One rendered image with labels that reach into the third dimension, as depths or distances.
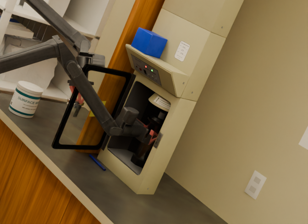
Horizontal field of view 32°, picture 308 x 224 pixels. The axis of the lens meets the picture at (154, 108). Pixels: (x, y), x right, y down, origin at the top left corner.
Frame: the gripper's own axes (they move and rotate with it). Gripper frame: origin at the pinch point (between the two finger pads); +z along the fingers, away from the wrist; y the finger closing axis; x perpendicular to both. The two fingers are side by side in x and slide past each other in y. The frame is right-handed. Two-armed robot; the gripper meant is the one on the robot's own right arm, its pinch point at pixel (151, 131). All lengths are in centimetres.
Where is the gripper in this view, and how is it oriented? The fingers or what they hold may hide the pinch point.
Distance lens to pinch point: 244.4
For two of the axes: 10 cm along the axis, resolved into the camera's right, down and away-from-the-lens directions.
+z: 7.0, 1.0, 7.1
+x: -3.7, 9.0, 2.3
